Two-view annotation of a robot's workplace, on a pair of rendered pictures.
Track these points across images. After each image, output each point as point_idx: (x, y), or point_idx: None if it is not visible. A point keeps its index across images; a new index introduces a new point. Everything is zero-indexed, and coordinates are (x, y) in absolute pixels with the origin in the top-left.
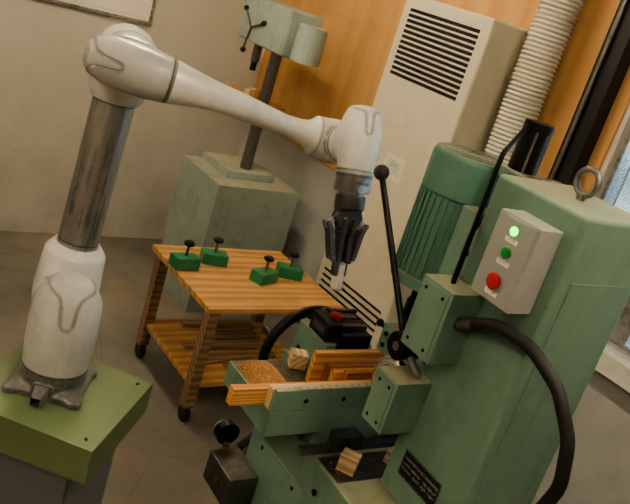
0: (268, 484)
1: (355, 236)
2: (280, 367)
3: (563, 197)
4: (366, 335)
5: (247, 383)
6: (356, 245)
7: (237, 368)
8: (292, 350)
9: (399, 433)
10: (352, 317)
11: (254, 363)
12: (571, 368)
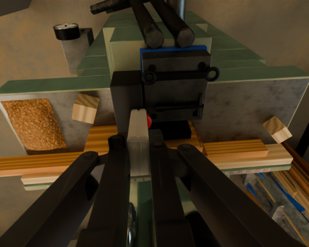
0: None
1: (232, 230)
2: (64, 107)
3: None
4: (181, 137)
5: (15, 134)
6: (204, 219)
7: (2, 110)
8: (72, 111)
9: (137, 207)
10: (192, 94)
11: (16, 124)
12: None
